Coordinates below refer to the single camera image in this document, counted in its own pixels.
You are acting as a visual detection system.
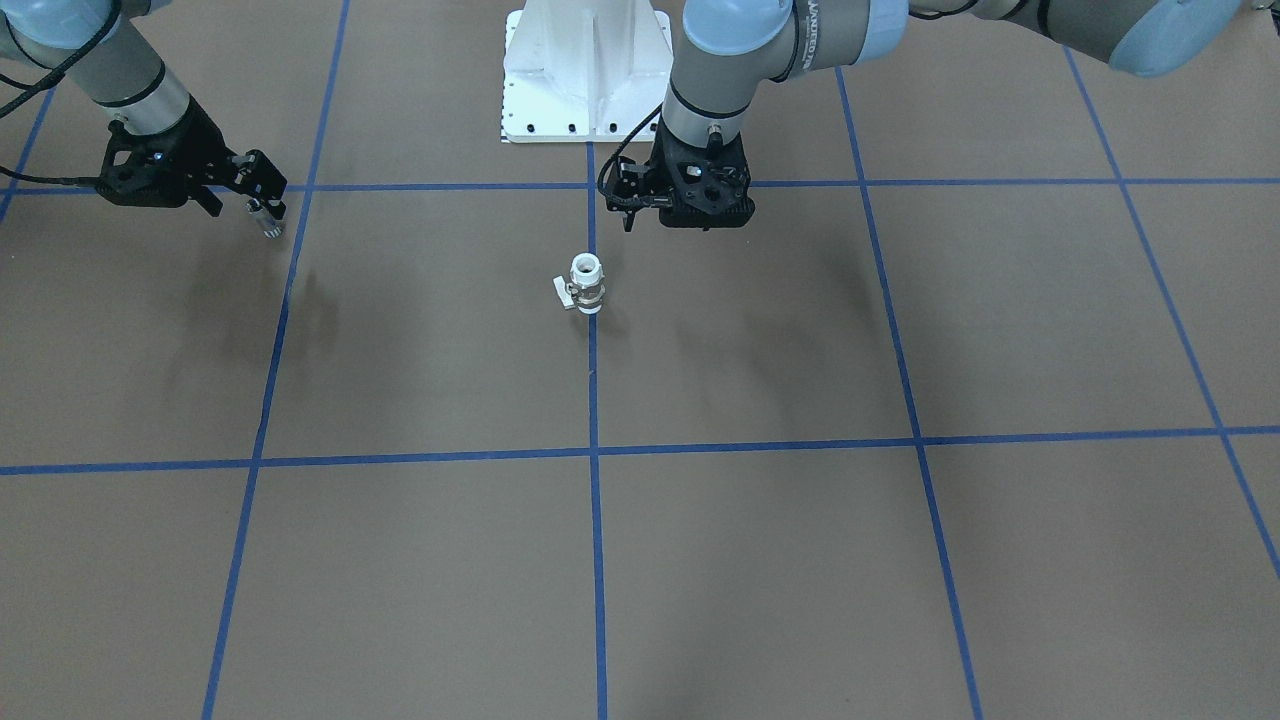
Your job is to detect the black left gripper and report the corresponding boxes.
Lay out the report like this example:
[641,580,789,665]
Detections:
[650,126,755,231]

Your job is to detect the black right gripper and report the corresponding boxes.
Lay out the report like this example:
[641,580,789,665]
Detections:
[96,97,288,219]

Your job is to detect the small metal pipe fitting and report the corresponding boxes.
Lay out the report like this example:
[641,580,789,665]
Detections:
[244,197,287,240]

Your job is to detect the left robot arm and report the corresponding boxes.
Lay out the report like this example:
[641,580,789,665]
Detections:
[611,1,1240,231]

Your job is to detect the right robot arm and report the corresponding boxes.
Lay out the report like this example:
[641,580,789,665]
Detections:
[3,1,287,238]

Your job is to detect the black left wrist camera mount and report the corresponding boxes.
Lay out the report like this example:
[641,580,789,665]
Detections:
[596,156,668,233]

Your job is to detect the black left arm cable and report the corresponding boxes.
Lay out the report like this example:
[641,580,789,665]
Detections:
[596,100,667,201]

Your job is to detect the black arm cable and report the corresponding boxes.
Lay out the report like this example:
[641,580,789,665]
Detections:
[0,0,125,190]
[596,100,667,201]

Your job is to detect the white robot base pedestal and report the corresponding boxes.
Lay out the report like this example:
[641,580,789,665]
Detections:
[500,1,673,143]

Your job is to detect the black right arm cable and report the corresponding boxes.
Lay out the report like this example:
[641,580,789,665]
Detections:
[0,0,125,190]

